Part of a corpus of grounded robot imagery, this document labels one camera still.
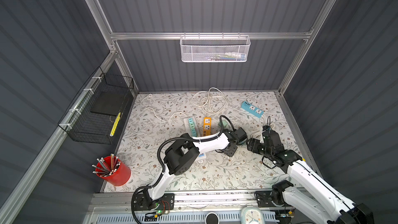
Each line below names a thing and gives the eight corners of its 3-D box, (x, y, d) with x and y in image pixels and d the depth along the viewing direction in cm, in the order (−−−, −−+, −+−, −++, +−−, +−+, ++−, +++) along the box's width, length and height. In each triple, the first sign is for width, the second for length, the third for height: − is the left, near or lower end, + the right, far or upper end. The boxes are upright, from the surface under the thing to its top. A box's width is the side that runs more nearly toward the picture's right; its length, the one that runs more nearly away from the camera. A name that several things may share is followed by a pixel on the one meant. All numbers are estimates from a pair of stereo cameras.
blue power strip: (239, 107, 114) (239, 104, 111) (242, 103, 116) (243, 100, 114) (260, 119, 107) (261, 116, 104) (263, 114, 109) (264, 111, 107)
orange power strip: (202, 136, 98) (202, 133, 96) (202, 119, 106) (202, 117, 104) (212, 136, 98) (212, 133, 96) (211, 119, 106) (211, 117, 104)
